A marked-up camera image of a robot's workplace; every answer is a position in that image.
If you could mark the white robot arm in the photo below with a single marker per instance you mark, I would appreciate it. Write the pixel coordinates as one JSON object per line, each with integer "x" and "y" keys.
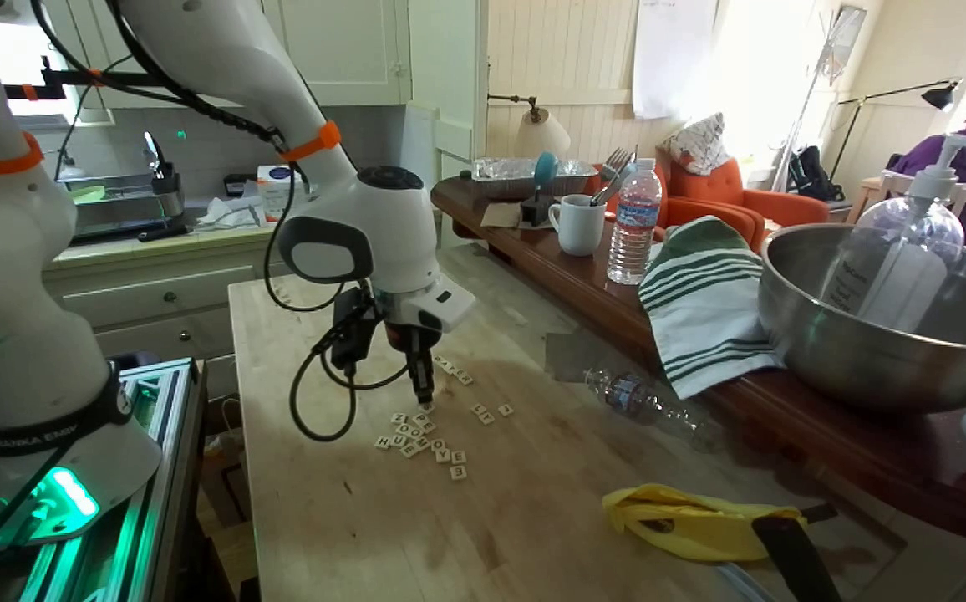
{"x": 70, "y": 439}

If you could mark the aluminium rail base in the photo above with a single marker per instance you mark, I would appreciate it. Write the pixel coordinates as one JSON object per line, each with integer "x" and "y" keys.
{"x": 110, "y": 531}

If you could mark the clear plastic water bottle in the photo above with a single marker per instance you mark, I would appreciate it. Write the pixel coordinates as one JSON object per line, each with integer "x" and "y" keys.
{"x": 637, "y": 215}

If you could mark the crushed clear plastic bottle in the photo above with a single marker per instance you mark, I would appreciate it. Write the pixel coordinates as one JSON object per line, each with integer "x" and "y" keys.
{"x": 637, "y": 400}

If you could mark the yellow black tool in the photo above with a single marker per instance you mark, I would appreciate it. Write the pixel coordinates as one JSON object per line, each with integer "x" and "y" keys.
{"x": 727, "y": 531}

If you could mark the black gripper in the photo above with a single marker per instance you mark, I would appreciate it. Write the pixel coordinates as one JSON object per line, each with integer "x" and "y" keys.
{"x": 415, "y": 344}

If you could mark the orange armchair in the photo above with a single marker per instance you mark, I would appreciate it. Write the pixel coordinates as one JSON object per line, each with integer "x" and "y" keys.
{"x": 751, "y": 212}

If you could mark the large steel mixing bowl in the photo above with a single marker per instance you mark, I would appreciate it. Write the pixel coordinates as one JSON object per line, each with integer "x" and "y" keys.
{"x": 863, "y": 326}

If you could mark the clear pump dispenser bottle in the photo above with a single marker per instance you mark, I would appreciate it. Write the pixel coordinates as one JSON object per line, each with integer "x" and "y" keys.
{"x": 900, "y": 253}

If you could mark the white ceramic mug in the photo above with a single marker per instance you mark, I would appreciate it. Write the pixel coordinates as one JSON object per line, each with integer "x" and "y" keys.
{"x": 575, "y": 223}

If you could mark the green striped towel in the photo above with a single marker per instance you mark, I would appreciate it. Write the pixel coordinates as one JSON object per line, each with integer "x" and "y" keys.
{"x": 699, "y": 294}

